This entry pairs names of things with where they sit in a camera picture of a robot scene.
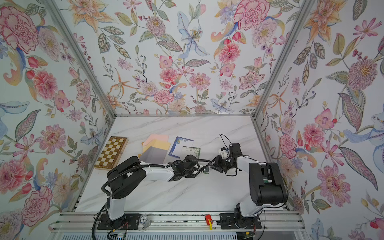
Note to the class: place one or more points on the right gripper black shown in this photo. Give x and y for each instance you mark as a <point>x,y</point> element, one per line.
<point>218,163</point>

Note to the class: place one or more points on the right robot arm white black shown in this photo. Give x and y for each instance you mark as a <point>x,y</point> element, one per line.
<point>267,188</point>

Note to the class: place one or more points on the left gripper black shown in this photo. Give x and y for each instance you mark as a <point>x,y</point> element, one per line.
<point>192,176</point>

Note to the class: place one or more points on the green floral letter paper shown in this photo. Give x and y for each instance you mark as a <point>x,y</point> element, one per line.
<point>206,171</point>
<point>186,151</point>

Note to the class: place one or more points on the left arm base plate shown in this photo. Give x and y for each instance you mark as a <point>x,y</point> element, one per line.
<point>127,222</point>

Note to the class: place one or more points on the wooden chessboard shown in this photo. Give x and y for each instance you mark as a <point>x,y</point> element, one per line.
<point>111,153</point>

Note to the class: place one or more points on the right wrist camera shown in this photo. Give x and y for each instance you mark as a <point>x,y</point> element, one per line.
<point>224,153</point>

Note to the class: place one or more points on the grey envelope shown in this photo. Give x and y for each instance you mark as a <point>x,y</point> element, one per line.
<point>153,156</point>

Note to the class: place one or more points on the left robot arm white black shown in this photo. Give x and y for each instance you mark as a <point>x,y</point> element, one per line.
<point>124,178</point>

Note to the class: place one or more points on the pink envelope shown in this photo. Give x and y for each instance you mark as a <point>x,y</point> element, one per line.
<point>152,137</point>

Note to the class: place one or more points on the red emergency stop button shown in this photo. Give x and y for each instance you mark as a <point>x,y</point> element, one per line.
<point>209,221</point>

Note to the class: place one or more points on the blue floral letter paper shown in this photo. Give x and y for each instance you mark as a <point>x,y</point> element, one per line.
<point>177,146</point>

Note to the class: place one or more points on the aluminium rail frame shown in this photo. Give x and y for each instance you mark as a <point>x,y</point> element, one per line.
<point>277,225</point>

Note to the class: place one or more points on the yellow envelope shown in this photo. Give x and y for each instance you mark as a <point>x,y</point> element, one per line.
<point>157,144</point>

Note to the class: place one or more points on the green floral letter paper lower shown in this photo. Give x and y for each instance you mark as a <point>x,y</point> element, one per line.
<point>186,151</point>

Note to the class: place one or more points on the small green circuit board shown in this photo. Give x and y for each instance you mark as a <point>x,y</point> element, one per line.
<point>116,236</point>

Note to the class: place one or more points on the round silver knob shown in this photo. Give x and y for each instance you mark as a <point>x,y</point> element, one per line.
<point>145,222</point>

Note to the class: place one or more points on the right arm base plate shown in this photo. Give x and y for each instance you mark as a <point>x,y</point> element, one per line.
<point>229,221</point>

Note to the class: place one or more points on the green floral letter paper top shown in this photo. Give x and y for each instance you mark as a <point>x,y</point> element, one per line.
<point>206,171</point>

